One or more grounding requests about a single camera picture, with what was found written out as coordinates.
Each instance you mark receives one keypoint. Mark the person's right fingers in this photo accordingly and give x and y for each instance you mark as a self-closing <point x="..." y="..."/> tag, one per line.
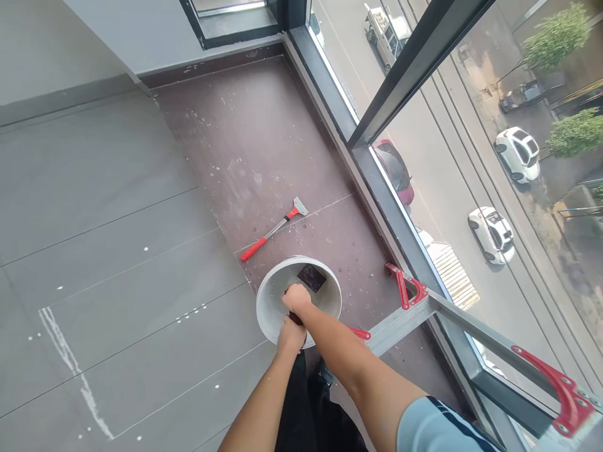
<point x="290" y="296"/>

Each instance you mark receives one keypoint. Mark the person's right hand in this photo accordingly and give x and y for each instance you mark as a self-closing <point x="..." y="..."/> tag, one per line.
<point x="299" y="297"/>

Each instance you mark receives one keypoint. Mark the green tree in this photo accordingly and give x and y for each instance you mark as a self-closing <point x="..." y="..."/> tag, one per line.
<point x="577" y="133"/>
<point x="558" y="37"/>

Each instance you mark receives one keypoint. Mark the aluminium ladder with red brackets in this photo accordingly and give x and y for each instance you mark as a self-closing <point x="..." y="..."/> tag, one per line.
<point x="471" y="329"/>

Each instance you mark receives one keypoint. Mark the person's left hand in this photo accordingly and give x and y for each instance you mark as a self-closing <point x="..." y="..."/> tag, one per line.
<point x="291" y="336"/>

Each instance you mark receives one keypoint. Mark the white pickup truck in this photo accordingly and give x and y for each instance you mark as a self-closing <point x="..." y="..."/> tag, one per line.
<point x="386" y="35"/>

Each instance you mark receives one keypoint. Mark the white car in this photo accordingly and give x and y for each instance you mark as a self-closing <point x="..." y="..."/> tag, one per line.
<point x="492" y="235"/>
<point x="518" y="153"/>

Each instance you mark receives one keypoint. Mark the person's left fingers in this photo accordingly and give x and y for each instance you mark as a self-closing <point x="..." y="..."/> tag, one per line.
<point x="288" y="324"/>

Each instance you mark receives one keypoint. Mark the white plastic bucket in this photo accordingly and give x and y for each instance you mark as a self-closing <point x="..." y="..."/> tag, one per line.
<point x="273" y="301"/>

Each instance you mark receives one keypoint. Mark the dark small vehicle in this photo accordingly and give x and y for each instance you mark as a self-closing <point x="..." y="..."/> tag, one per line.
<point x="520" y="95"/>

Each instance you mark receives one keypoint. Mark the red car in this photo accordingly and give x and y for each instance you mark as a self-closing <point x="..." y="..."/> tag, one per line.
<point x="398" y="172"/>

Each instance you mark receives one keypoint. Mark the truck with slatted bed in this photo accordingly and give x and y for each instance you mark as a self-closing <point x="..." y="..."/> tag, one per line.
<point x="454" y="275"/>

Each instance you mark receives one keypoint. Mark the black window frame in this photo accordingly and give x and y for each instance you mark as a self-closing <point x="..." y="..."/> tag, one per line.
<point x="391" y="94"/>

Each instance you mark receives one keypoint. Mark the black sponge block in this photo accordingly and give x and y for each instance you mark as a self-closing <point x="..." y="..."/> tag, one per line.
<point x="312" y="278"/>

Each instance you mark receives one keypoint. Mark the person's legs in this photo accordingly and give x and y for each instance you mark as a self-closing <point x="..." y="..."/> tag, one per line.
<point x="311" y="414"/>

